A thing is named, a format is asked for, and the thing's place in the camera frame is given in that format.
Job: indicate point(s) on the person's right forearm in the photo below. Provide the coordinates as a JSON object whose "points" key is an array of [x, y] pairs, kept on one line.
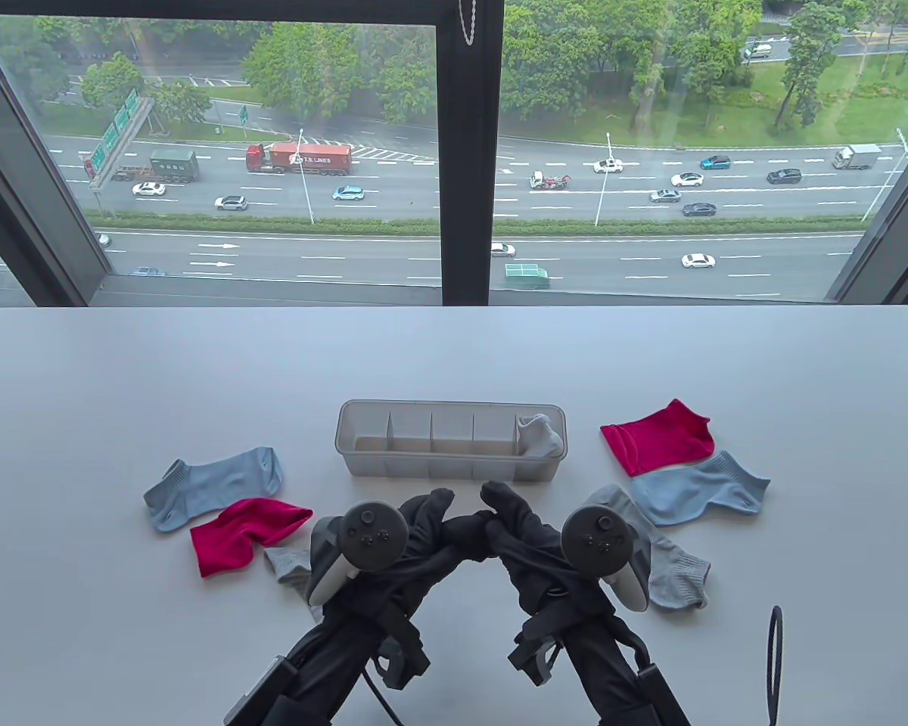
{"points": [[605, 673]]}

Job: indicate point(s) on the dark window frame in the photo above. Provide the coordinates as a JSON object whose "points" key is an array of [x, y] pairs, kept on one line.
{"points": [[465, 189]]}

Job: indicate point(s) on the black box with white label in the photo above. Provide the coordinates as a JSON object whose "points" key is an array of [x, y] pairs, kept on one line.
{"points": [[253, 696], [662, 692]]}

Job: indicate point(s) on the red sock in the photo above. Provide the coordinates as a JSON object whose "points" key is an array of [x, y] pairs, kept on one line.
{"points": [[658, 442], [227, 541]]}

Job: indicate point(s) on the grey handheld controller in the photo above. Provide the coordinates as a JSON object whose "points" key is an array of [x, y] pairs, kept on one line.
{"points": [[371, 533], [598, 541]]}

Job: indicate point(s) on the light blue sock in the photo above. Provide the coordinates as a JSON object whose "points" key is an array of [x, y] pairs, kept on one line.
{"points": [[212, 484], [696, 491]]}

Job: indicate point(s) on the person's left hand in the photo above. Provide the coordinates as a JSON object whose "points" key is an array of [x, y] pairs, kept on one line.
{"points": [[424, 544]]}

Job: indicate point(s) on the person's right hand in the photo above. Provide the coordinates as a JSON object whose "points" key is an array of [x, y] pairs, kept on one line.
{"points": [[526, 544]]}

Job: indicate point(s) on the grey sock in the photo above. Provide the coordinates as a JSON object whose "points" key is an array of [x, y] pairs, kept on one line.
{"points": [[284, 563], [677, 578]]}

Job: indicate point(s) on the clear plastic divided organizer box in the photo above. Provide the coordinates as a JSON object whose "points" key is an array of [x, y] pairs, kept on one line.
{"points": [[424, 465]]}

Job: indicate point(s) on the person's left forearm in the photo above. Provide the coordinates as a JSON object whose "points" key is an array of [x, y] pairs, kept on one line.
{"points": [[325, 673]]}

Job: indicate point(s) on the green road sign gantry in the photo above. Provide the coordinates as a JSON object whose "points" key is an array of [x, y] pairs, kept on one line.
{"points": [[110, 140]]}

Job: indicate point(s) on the white sock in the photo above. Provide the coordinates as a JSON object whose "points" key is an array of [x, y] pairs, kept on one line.
{"points": [[551, 446], [530, 423]]}

